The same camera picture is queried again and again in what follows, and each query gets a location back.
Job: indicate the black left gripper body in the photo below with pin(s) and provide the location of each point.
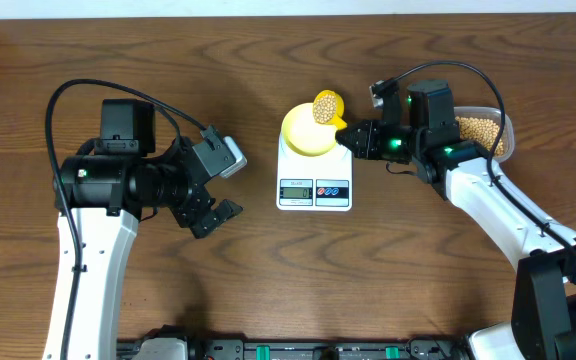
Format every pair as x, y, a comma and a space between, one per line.
198, 199

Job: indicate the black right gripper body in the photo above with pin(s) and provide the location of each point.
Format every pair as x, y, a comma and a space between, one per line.
397, 144

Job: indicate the yellow measuring scoop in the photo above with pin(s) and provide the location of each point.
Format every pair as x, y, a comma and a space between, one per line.
337, 121

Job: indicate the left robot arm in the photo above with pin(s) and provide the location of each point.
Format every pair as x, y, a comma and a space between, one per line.
101, 192

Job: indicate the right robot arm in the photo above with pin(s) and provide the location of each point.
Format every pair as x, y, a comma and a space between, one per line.
463, 172

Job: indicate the soybeans in scoop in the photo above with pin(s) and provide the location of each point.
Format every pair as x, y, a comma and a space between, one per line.
324, 108

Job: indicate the white digital kitchen scale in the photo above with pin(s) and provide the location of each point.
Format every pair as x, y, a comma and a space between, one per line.
320, 183

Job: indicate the yellow plastic bowl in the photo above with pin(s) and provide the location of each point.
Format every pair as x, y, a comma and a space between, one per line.
304, 135

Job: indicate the clear plastic container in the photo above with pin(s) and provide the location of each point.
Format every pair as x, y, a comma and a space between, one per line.
506, 144

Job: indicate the soybeans in container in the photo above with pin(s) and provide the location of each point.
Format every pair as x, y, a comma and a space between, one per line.
480, 130

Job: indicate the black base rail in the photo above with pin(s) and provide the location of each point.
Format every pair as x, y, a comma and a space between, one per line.
171, 342

